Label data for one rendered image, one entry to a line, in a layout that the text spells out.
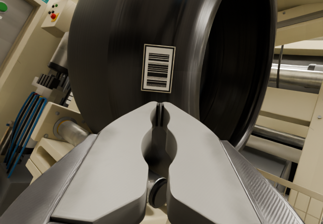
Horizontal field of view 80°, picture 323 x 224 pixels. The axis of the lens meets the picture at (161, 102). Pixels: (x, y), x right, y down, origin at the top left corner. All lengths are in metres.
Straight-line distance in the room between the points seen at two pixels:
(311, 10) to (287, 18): 0.08
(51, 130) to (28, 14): 0.54
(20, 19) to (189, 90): 0.79
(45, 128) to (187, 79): 0.39
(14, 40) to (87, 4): 0.59
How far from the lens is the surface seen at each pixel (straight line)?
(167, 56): 0.26
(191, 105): 0.29
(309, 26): 0.93
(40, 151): 0.57
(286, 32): 0.94
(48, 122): 0.56
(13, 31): 0.95
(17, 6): 0.96
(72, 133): 0.49
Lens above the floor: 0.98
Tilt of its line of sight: 8 degrees up
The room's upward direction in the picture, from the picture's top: 23 degrees clockwise
